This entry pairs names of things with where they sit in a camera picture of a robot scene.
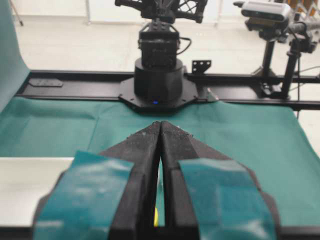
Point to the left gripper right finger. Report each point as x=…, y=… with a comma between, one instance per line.
x=210, y=196

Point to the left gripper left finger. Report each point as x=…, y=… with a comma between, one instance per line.
x=105, y=196

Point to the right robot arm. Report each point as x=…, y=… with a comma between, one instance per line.
x=159, y=82

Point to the white case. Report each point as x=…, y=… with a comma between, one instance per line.
x=23, y=181

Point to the green table cloth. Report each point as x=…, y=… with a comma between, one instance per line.
x=267, y=139

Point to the black clamp stand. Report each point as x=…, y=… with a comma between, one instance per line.
x=301, y=43

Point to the black angle bracket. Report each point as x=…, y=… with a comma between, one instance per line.
x=199, y=67

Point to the black camera stand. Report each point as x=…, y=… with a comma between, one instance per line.
x=270, y=31

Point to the black table rail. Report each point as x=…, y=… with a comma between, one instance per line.
x=198, y=89

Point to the grey depth camera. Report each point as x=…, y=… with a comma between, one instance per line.
x=271, y=11

